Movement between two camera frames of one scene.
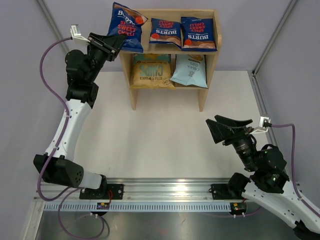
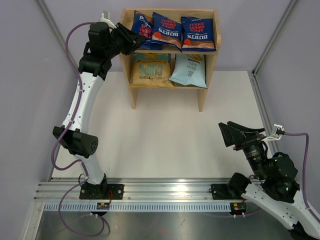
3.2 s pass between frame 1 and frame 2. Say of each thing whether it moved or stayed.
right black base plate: stayed
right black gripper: moved
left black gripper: moved
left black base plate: stayed
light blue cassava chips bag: stayed
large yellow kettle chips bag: stayed
